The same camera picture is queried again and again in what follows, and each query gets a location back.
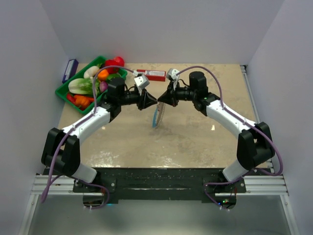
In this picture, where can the green leafy cabbage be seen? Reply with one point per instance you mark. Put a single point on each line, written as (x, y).
(81, 86)

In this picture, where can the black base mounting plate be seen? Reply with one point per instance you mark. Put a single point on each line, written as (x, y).
(207, 185)

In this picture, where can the red chili pepper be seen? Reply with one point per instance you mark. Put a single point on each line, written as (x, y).
(70, 98)

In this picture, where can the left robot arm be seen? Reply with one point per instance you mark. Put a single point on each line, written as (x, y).
(62, 147)

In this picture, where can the red tomato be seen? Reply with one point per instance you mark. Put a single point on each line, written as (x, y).
(119, 60)

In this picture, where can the white radish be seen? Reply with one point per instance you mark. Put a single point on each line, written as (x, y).
(91, 72)

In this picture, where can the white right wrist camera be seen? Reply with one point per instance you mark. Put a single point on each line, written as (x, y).
(172, 75)

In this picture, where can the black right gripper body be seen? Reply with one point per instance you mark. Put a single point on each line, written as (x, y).
(179, 93)

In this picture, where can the green bell pepper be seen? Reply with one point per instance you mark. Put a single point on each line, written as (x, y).
(111, 76)

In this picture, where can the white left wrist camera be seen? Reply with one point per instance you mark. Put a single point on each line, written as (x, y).
(141, 82)

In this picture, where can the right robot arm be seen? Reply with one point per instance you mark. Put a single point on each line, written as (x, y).
(253, 147)

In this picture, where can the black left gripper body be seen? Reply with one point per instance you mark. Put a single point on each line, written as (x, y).
(133, 98)

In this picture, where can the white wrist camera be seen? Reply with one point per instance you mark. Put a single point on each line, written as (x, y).
(141, 82)
(172, 75)

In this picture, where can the red bell pepper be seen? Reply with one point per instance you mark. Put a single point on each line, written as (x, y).
(112, 69)

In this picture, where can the purple box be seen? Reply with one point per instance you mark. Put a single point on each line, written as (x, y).
(70, 70)

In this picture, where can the red rectangular box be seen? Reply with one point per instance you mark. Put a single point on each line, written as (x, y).
(154, 75)

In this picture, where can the green plastic tray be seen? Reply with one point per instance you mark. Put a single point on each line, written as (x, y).
(62, 91)

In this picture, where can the purple onion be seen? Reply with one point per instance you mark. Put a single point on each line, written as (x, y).
(103, 86)

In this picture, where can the small orange pepper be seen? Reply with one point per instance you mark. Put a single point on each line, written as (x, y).
(82, 102)

